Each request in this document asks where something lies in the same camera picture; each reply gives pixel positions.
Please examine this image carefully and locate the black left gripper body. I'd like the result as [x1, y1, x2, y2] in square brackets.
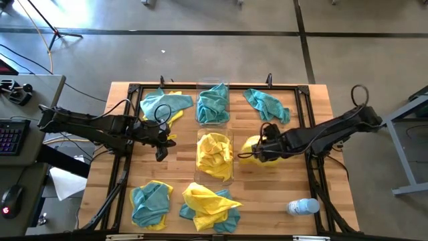
[132, 119, 177, 149]

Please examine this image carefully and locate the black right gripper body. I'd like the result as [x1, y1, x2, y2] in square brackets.
[262, 123, 290, 161]

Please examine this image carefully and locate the yellow microfiber towel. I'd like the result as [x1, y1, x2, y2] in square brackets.
[182, 182, 243, 232]
[196, 133, 234, 182]
[239, 135, 285, 167]
[142, 90, 185, 141]
[129, 179, 174, 232]

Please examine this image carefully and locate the blue microfiber towel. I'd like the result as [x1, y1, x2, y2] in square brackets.
[205, 83, 231, 108]
[243, 88, 291, 125]
[179, 189, 241, 234]
[139, 87, 194, 123]
[131, 182, 171, 228]
[196, 98, 231, 125]

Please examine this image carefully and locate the clear plastic bin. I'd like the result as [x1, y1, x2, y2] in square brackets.
[193, 128, 235, 187]
[195, 78, 231, 127]

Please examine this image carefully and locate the clear plastic water bottle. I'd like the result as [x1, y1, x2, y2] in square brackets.
[286, 197, 321, 217]

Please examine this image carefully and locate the black desk leg bar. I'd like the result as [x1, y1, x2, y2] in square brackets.
[35, 143, 91, 179]

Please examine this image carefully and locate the white paper sheet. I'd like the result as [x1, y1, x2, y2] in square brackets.
[49, 155, 88, 202]

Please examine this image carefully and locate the grey desk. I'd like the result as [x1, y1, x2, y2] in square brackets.
[0, 74, 67, 237]

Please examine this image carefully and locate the black clamp tool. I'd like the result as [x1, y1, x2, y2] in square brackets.
[0, 78, 34, 107]

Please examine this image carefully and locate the black tripod stand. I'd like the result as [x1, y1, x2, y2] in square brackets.
[25, 0, 84, 52]

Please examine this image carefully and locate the black backlit keyboard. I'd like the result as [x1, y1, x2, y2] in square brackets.
[0, 119, 31, 157]

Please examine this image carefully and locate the black computer mouse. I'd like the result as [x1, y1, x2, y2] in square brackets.
[0, 184, 25, 220]

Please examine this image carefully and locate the dark red-lit device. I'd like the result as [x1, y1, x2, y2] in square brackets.
[0, 59, 19, 76]

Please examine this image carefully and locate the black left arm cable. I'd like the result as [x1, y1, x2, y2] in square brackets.
[88, 98, 174, 127]

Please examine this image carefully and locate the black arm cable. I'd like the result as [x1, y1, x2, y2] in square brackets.
[88, 98, 174, 127]
[350, 84, 370, 108]

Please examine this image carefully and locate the black aluminium table frame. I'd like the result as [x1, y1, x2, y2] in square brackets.
[75, 82, 361, 237]

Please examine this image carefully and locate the white thin cable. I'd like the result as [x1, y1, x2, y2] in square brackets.
[43, 130, 101, 143]

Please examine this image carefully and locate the black floor cable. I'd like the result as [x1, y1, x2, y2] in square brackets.
[0, 43, 108, 103]

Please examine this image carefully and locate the silver metal bracket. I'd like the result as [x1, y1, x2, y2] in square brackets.
[293, 235, 331, 241]
[106, 233, 144, 241]

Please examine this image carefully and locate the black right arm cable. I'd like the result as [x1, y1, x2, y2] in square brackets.
[350, 84, 370, 108]

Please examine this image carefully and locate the yellow floor cable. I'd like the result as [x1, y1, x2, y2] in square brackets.
[15, 0, 54, 74]

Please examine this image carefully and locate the grey metal stand frame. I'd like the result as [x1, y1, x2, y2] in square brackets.
[381, 85, 428, 197]

